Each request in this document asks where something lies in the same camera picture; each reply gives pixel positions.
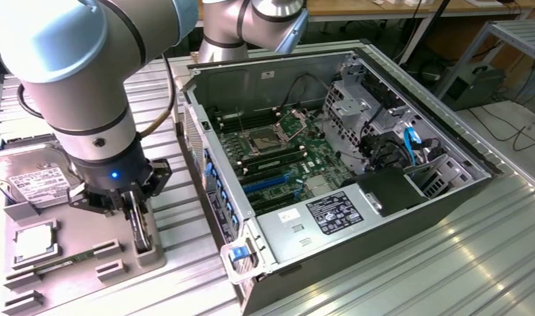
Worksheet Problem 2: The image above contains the blue case handle latch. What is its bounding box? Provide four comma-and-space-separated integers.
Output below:
229, 246, 250, 263

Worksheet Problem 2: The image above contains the green motherboard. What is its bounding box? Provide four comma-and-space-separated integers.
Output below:
210, 105, 369, 215

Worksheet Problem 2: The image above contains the silver power supply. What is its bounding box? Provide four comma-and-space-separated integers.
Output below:
254, 182, 385, 266

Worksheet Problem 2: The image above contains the silver chipset heatsink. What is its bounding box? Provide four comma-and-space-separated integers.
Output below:
305, 176, 333, 194

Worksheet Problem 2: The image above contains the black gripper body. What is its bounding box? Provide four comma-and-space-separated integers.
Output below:
70, 133, 161, 211

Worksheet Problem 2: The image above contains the wooden desk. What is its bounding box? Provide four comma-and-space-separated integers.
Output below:
306, 0, 535, 63

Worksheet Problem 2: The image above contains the silver CPU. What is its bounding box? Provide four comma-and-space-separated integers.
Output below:
15, 226, 55, 257

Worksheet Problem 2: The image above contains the metal slat table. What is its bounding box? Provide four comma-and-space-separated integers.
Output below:
464, 18, 535, 99

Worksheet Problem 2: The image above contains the blue flat wire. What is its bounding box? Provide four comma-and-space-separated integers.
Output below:
402, 126, 425, 166

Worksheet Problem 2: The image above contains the open PC case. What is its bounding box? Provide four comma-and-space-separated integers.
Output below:
167, 45, 500, 315

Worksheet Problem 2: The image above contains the silver hard disk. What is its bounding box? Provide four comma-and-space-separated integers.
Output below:
0, 141, 83, 210

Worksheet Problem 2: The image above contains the grey parts rack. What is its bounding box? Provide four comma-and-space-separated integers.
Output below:
0, 187, 169, 316

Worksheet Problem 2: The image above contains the blue expansion slot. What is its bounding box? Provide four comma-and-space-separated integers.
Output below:
242, 172, 294, 195

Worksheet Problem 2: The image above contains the CPU socket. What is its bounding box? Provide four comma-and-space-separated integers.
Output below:
247, 130, 281, 149

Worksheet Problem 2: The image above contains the silver socket cover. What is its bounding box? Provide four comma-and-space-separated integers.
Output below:
274, 110, 309, 139

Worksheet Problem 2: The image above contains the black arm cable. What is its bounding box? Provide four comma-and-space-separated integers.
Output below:
16, 49, 182, 136

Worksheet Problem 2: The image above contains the dark grey machine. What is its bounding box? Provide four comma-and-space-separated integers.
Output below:
441, 65, 507, 112

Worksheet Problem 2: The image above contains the black plastic shroud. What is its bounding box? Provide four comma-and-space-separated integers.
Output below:
340, 167, 431, 219

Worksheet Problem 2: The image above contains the black wire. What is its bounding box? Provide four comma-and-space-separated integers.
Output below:
280, 74, 334, 111

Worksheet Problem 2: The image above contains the long black expansion slot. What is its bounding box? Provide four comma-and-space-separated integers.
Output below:
249, 190, 300, 207
241, 167, 294, 186
253, 197, 304, 213

